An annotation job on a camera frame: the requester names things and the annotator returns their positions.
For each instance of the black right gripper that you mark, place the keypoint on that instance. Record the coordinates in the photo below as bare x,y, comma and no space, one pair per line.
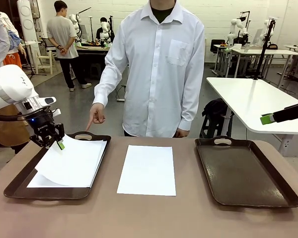
293,114

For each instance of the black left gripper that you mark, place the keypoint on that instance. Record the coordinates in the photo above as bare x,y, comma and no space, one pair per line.
46,129

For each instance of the person's right forearm white sleeve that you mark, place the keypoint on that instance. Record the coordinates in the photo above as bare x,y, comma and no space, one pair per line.
104,89

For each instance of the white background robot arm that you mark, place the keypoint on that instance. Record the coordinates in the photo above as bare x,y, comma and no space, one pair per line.
266,24
232,32

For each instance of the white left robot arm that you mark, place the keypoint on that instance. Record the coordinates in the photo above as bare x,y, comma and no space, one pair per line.
10,86

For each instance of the person's left forearm white sleeve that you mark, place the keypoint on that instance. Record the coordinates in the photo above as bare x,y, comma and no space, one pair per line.
191,111

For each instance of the person's right hand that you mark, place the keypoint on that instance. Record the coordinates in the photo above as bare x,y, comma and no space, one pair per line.
98,115

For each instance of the person's left hand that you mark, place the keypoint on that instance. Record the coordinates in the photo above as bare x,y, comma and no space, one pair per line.
181,133

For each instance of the white desk with legs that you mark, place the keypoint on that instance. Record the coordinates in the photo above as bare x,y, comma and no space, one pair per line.
250,99

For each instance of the brown plastic serving tray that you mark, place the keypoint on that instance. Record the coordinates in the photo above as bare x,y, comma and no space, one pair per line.
241,173
52,194

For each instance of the black backpack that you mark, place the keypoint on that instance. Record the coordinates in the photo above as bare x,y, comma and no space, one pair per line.
214,107

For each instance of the black stool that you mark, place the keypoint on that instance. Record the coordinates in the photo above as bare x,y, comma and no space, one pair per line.
211,127

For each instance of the black tripod stand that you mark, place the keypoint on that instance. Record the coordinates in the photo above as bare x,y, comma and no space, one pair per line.
263,53

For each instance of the long white background table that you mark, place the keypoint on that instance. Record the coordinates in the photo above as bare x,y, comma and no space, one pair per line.
275,52

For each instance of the patterned paper cup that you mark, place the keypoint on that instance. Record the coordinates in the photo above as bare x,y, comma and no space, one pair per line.
246,48

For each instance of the white wooden chair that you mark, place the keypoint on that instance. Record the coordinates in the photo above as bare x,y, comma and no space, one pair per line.
51,59

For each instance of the black background chair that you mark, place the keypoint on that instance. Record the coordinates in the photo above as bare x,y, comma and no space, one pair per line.
217,43

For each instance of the bystander in orange shorts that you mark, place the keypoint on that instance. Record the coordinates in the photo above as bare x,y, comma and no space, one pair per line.
12,59

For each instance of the white A4 paper stack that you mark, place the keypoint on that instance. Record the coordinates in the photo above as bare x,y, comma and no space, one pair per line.
146,171

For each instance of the black mesh office chair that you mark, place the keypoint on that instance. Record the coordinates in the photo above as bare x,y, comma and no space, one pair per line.
46,42

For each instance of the man in grey t-shirt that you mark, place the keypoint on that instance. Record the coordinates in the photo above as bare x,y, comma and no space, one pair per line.
62,32

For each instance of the seated person in black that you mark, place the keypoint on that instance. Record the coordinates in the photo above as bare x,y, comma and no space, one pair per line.
99,32

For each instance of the person in white shirt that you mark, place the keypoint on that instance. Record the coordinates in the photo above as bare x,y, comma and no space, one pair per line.
159,62

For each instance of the white tower air conditioner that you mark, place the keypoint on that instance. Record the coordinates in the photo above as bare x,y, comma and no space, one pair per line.
27,22

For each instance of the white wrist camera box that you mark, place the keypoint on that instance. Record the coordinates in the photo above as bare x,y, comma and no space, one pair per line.
56,112

